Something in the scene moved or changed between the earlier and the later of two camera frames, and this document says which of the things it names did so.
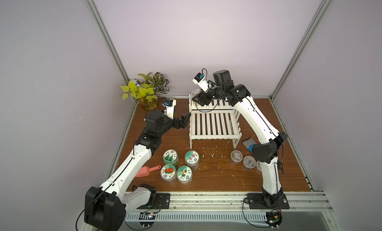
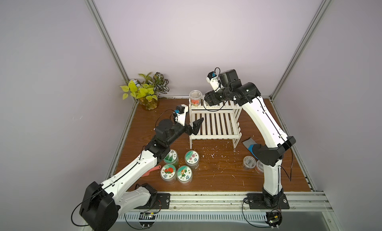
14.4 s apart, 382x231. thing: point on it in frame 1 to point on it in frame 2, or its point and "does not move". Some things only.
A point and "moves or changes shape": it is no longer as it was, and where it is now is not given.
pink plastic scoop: [145, 171] does not move
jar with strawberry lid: [167, 173] does not move
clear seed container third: [249, 162] does not move
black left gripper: [180, 123] to [186, 131]
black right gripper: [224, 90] does not move
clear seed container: [236, 156] moves or changes shape
